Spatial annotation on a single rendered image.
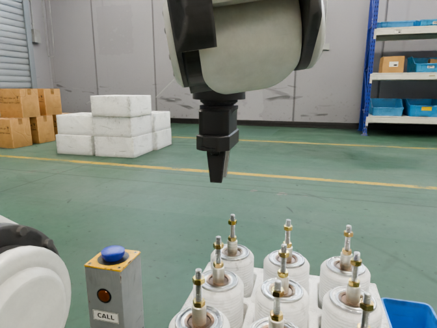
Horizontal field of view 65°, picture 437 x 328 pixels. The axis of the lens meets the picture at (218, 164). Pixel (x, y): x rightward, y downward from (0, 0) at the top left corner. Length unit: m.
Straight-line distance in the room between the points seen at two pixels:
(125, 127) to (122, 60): 3.57
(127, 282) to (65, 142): 2.92
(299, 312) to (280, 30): 0.48
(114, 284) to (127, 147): 2.54
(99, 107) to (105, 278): 2.66
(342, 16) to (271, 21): 5.34
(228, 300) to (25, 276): 0.42
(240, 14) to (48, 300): 0.27
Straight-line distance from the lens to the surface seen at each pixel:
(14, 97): 4.19
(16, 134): 4.10
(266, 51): 0.30
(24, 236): 0.33
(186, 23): 0.27
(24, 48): 7.03
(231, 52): 0.29
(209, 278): 0.69
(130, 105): 3.05
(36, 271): 0.31
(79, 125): 3.40
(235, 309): 0.67
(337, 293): 0.67
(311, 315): 0.74
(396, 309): 0.97
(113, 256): 0.63
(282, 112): 5.60
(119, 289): 0.63
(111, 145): 3.19
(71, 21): 7.24
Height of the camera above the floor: 0.61
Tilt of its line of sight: 13 degrees down
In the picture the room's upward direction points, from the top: straight up
